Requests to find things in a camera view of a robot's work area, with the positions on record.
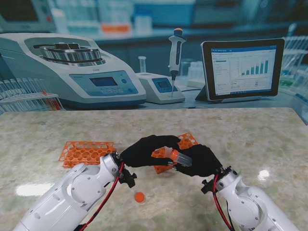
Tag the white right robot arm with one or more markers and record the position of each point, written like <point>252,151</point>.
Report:
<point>250,207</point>

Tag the printed laboratory backdrop poster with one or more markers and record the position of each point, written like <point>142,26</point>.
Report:
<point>154,48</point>

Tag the orange test tube rack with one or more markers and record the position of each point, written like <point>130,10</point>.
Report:
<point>186,140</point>
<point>81,154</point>

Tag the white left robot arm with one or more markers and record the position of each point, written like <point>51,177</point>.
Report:
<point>72,192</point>

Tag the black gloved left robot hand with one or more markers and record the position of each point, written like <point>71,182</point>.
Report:
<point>139,154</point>

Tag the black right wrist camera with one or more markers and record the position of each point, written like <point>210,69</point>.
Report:
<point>207,187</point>

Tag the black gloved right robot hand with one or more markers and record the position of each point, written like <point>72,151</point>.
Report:
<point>204,163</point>

